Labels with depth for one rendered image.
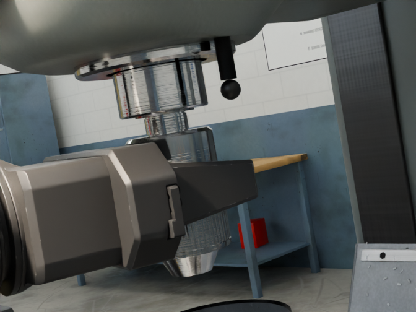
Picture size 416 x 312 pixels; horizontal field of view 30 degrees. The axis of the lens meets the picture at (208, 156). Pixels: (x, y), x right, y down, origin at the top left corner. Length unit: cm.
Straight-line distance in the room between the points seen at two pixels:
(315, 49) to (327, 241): 142
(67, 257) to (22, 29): 10
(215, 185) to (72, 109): 746
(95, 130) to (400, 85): 689
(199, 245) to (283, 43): 539
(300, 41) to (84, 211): 535
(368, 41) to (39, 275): 49
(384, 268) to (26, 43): 51
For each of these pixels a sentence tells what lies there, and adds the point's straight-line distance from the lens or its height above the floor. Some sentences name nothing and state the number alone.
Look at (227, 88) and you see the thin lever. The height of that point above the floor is 129.
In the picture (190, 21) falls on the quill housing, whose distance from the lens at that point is 34.
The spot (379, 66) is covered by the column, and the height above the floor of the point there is 129.
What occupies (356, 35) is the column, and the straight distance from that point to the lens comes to 76.
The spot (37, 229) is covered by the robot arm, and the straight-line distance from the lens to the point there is 33.
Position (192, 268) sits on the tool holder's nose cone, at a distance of 40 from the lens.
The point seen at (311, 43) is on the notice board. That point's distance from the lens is 560.
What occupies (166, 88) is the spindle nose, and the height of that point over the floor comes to 129.
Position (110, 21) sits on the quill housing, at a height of 132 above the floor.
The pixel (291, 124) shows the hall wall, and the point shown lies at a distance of 576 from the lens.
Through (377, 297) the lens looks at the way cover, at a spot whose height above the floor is 107.
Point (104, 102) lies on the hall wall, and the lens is 740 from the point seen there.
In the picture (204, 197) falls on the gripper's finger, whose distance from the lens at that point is 38.
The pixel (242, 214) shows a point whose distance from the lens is 515.
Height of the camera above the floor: 127
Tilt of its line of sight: 3 degrees down
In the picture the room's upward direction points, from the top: 10 degrees counter-clockwise
